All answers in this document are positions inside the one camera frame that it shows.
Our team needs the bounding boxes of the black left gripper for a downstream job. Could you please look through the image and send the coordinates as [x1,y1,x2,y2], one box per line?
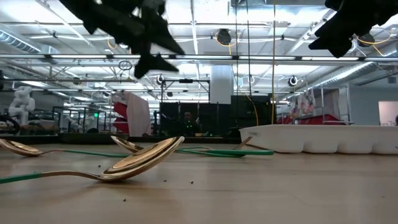
[58,0,185,79]

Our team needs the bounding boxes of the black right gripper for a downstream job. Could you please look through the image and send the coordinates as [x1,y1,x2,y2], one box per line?
[308,0,398,58]

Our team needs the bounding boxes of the gold spoon green handle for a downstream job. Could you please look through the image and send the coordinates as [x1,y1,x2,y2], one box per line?
[0,138,131,158]
[0,135,185,185]
[111,135,240,158]

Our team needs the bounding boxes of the gold fork green handle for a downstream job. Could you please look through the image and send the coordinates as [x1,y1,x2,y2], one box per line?
[177,136,253,151]

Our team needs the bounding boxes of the gold knife green handle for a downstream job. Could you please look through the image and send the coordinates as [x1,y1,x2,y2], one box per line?
[175,149,275,156]

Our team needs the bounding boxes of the white draped cloth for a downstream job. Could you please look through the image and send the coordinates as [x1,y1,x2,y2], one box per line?
[123,91,152,138]

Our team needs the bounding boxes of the metal shelving rack red bins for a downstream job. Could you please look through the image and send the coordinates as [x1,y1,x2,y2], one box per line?
[275,84,356,126]

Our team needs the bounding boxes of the colourful poster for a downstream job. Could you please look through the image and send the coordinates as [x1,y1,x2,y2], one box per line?
[297,88,317,116]

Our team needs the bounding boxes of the white square pillar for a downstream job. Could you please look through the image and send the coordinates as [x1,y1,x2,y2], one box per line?
[210,64,234,105]

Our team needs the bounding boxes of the person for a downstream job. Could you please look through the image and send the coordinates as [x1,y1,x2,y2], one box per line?
[182,111,200,137]

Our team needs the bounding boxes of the black partition panel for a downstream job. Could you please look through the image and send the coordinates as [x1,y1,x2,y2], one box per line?
[230,95,275,129]
[159,101,233,138]

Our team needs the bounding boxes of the white board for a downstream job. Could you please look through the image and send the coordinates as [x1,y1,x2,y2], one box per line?
[377,100,398,127]

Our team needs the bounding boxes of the white cutlery tray grey pads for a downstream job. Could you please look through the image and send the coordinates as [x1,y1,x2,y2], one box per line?
[238,124,398,156]

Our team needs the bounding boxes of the black round plate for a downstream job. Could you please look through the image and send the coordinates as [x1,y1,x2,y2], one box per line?
[58,133,130,145]

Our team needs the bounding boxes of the round wire loop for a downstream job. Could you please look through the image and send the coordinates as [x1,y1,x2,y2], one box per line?
[118,59,133,72]

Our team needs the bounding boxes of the black metal gantry frame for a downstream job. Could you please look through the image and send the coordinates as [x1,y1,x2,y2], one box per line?
[160,78,211,103]

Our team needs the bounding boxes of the silver overhead rail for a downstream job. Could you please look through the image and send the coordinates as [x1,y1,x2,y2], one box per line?
[0,52,398,62]

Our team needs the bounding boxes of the black hanging cable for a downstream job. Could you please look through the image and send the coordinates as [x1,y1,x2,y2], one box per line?
[234,0,239,103]
[246,0,252,100]

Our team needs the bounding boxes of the black metal workstation frame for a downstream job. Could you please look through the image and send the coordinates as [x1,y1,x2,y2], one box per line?
[51,105,110,134]

